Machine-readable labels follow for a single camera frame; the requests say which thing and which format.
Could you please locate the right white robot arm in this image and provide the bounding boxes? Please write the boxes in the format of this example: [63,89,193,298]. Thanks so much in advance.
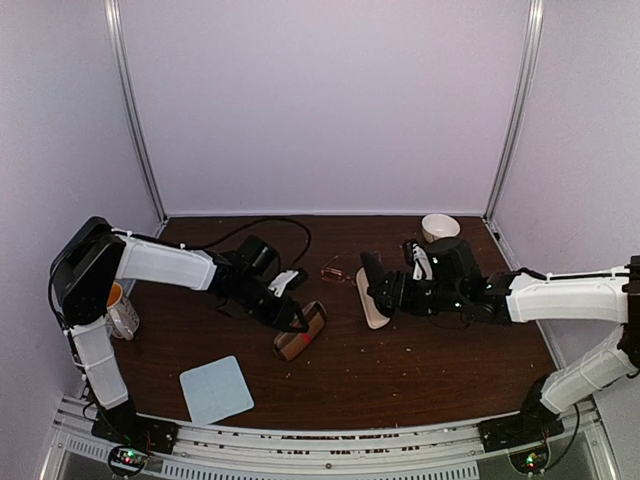
[358,237,639,442]

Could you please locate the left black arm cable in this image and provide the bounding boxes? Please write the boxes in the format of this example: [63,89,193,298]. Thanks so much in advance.
[47,218,312,321]

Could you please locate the white ceramic bowl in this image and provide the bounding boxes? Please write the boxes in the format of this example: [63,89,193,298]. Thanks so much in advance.
[421,213,461,243]

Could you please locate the front aluminium rail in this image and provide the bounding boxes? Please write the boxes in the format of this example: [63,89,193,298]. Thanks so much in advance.
[49,399,616,480]

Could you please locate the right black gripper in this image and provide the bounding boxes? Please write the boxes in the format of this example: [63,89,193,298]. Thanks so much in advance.
[367,272,465,317]

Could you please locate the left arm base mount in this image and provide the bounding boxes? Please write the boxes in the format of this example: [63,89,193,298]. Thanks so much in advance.
[90,399,178,479]

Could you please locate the aluminium corner post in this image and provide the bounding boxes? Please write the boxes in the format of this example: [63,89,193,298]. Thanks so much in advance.
[483,0,546,224]
[104,0,168,223]

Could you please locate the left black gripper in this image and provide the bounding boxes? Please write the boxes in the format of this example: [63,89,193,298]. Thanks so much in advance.
[234,274,308,332]

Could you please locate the left aluminium corner post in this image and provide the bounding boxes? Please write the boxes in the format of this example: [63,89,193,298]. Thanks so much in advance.
[104,0,168,223]

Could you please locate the black glasses case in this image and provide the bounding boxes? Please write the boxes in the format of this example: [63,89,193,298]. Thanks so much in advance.
[356,252,395,330]

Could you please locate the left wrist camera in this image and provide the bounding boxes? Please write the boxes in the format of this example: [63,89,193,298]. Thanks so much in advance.
[268,268,309,298]

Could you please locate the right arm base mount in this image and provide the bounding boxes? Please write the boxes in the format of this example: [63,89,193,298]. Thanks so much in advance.
[478,375,581,478]

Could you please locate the patterned white mug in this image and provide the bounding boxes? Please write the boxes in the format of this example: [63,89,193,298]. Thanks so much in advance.
[106,282,140,341]

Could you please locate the blue cleaning cloth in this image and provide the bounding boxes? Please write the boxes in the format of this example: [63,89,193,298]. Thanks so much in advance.
[179,355,255,426]

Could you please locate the tan glasses case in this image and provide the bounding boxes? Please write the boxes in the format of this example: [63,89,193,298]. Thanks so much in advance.
[273,301,327,362]

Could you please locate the right aluminium corner post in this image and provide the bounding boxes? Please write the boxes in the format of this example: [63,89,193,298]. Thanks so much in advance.
[483,0,546,224]

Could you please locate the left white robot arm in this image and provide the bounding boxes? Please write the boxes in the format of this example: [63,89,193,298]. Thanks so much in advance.
[47,216,309,444]

